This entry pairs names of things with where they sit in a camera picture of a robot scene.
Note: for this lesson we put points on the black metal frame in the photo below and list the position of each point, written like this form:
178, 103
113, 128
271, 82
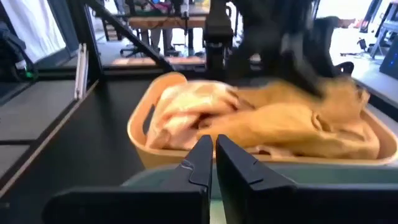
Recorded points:
85, 37

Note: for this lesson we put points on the person's legs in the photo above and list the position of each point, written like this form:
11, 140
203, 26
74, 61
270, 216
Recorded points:
161, 40

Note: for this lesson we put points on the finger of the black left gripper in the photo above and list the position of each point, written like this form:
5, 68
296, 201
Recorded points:
311, 65
300, 67

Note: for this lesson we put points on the black office chair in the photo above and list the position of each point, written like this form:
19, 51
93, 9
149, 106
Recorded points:
331, 46

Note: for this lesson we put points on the black bag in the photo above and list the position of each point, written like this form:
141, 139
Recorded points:
12, 53

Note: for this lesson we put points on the pink striped towel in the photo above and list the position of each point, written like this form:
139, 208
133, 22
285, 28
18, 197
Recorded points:
186, 109

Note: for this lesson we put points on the white aluminium bracket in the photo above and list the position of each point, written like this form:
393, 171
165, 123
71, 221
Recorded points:
81, 71

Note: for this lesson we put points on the blue plastic basket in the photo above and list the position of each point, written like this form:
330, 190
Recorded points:
342, 175

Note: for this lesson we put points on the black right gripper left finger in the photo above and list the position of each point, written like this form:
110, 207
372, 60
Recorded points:
196, 174

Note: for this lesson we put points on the dark blue computer case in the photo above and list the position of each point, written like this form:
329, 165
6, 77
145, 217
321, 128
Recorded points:
391, 59

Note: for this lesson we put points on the white board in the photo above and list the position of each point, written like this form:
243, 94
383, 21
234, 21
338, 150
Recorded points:
34, 28

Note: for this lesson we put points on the gray desk frame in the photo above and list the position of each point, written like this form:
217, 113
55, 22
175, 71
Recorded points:
384, 31

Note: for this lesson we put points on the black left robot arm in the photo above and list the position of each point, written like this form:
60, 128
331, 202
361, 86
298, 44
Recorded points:
217, 31

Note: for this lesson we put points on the orange plastic basket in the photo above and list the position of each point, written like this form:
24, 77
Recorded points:
161, 160

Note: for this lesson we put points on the wooden table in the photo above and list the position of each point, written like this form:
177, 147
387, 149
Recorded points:
168, 21

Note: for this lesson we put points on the mustard yellow towel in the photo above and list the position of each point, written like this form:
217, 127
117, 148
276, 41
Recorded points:
339, 102
280, 130

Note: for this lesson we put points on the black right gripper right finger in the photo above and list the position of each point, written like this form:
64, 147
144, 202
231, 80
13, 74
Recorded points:
242, 174

